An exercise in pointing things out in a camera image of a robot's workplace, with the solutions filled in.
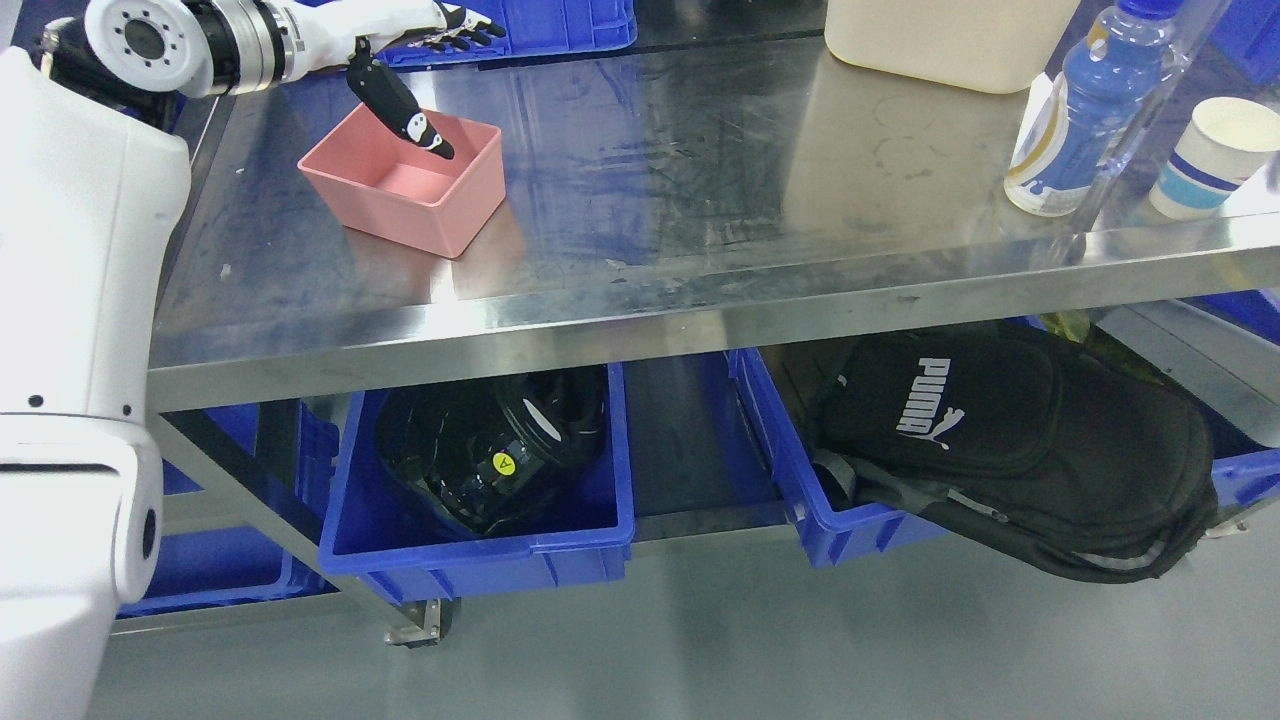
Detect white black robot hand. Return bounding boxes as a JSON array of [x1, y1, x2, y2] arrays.
[[296, 0, 507, 161]]

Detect pink plastic storage box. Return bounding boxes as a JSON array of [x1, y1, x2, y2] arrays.
[[297, 105, 506, 259]]

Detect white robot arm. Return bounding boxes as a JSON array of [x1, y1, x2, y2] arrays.
[[3, 1, 291, 719]]

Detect beige plastic container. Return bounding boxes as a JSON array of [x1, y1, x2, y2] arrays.
[[824, 1, 1080, 95]]

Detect blue bin on table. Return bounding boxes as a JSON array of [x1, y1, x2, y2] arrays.
[[300, 0, 639, 67]]

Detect stainless steel table cart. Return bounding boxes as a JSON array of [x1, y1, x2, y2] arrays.
[[145, 0, 1280, 650]]

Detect black helmet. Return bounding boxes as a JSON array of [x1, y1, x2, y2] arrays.
[[374, 365, 608, 541]]

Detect blue bin with helmet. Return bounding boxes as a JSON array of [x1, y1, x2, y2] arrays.
[[317, 363, 636, 605]]

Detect blue bin with backpack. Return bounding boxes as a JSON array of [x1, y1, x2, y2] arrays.
[[728, 320, 1277, 568]]

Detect blue bin left lower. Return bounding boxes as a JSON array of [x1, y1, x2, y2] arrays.
[[116, 398, 339, 619]]

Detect blue drink bottle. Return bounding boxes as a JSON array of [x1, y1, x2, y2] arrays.
[[1004, 1, 1181, 218]]

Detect black Puma backpack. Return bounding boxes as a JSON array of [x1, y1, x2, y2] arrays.
[[803, 324, 1219, 584]]

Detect paper cup blue stripe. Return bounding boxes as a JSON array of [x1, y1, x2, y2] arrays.
[[1148, 96, 1279, 220]]

